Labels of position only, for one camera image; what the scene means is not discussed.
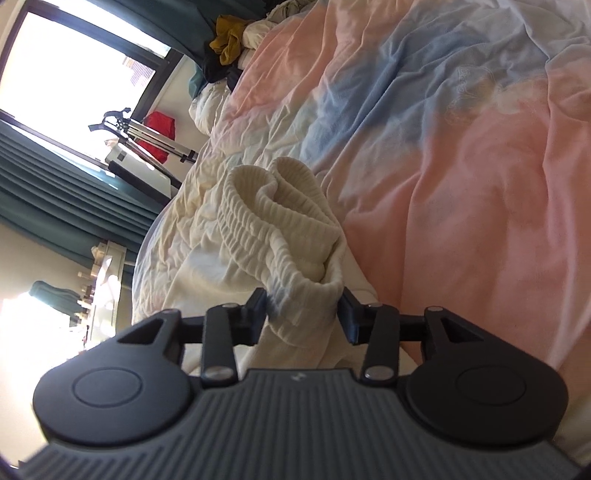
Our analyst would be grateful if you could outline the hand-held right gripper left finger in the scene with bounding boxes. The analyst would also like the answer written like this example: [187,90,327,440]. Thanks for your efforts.
[115,287,269,387]

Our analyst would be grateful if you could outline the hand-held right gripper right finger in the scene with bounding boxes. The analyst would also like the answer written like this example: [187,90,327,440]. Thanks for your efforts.
[338,287,484,384]

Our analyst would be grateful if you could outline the cream pants with black stripe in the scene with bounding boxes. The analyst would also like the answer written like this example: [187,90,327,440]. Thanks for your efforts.
[166,156,378,376]

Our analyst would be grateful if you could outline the pile of clothes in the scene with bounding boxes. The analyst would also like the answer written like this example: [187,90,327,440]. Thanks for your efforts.
[188,0,315,136]

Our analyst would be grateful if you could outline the white dressing table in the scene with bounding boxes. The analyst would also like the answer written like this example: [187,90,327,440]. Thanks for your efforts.
[69,239,140,365]

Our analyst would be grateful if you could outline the pastel tie-dye bed sheet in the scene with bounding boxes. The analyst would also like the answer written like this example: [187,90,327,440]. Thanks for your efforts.
[131,0,591,416]

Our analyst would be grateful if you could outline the red cloth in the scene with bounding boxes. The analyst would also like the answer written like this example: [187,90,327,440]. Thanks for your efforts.
[141,111,177,163]

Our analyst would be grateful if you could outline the garment steamer stand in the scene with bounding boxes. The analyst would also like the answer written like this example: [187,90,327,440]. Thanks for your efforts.
[88,106,200,206]

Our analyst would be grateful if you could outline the teal curtain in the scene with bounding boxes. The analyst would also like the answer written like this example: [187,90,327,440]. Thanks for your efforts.
[0,117,163,274]
[134,0,287,63]

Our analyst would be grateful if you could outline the black garment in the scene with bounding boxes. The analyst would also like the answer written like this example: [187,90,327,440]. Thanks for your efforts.
[201,41,244,92]

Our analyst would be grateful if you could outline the mustard yellow garment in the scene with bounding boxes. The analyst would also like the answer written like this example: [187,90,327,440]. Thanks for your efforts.
[210,14,246,66]

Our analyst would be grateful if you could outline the black framed window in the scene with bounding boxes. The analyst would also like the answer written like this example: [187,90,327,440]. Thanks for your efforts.
[0,0,186,155]

